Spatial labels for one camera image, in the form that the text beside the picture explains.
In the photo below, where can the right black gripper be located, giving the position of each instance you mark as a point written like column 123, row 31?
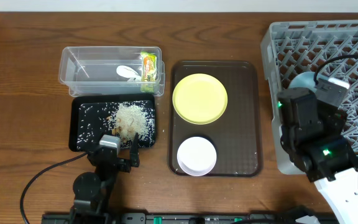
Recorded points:
column 305, row 101

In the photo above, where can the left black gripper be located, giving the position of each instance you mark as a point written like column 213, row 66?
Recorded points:
column 120, row 165

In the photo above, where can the light blue bowl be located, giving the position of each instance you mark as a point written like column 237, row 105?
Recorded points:
column 304, row 80

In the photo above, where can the white bowl with food scraps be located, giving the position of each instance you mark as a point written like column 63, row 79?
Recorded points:
column 196, row 156

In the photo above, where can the white napkin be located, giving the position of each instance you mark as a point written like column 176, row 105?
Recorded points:
column 129, row 73

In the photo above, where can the yellow plate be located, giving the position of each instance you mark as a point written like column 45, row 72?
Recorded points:
column 199, row 98

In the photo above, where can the green orange snack wrapper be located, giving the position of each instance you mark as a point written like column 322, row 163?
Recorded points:
column 149, row 71

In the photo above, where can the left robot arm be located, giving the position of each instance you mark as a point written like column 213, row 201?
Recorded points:
column 93, row 189

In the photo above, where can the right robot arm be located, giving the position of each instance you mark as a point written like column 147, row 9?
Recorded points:
column 311, row 136

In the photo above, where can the grey dishwasher rack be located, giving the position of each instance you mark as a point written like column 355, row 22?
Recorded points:
column 291, row 48

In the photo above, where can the pile of rice scraps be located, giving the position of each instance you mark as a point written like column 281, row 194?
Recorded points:
column 120, row 119

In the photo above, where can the black plastic tray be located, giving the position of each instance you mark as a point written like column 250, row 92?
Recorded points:
column 75, row 124

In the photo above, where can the clear plastic bin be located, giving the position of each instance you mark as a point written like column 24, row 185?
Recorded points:
column 91, row 70

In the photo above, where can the dark brown serving tray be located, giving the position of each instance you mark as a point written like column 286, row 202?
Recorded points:
column 236, row 135

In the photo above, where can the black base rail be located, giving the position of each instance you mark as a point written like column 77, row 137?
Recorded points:
column 298, row 214

